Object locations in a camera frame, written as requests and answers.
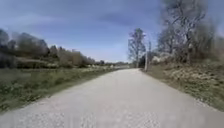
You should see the wood of bare trees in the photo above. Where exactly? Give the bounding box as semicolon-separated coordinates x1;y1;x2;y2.
0;28;132;70

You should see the pale pole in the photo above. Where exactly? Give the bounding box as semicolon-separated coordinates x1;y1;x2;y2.
144;40;152;72

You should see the bare tree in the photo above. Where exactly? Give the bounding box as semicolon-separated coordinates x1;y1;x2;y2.
127;27;147;69

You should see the group of bare trees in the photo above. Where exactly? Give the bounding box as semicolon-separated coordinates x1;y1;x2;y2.
151;0;224;66

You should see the grass verge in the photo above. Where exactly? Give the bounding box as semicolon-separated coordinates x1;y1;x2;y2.
0;65;132;114
141;61;224;113

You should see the grey gravel path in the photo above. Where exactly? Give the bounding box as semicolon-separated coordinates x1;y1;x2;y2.
0;67;224;128

